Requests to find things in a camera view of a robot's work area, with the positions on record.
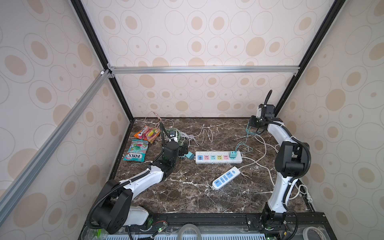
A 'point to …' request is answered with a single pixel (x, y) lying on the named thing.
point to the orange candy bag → (147, 133)
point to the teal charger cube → (190, 155)
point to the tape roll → (305, 232)
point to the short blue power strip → (232, 174)
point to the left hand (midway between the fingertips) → (182, 138)
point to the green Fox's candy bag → (137, 151)
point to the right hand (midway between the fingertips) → (252, 119)
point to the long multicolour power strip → (218, 157)
